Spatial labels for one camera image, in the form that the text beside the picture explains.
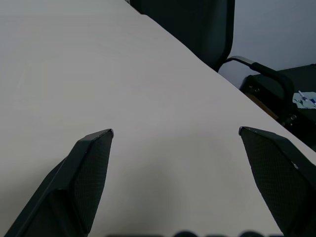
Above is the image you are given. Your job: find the white marker with blue cap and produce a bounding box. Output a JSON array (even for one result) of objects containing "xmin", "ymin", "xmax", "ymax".
[{"xmin": 298, "ymin": 90, "xmax": 316, "ymax": 104}]

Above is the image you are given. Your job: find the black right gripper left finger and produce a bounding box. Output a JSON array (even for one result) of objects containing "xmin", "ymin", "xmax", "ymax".
[{"xmin": 4, "ymin": 128, "xmax": 115, "ymax": 237}]

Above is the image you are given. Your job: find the black office chair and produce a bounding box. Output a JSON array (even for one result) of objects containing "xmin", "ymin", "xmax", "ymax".
[{"xmin": 129, "ymin": 0, "xmax": 316, "ymax": 144}]

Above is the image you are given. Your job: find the pale crumpled cloth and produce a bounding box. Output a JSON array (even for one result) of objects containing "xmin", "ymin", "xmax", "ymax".
[{"xmin": 292, "ymin": 91, "xmax": 316, "ymax": 110}]

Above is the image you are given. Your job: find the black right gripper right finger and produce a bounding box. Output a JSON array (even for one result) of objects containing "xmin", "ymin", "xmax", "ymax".
[{"xmin": 238, "ymin": 126, "xmax": 316, "ymax": 237}]

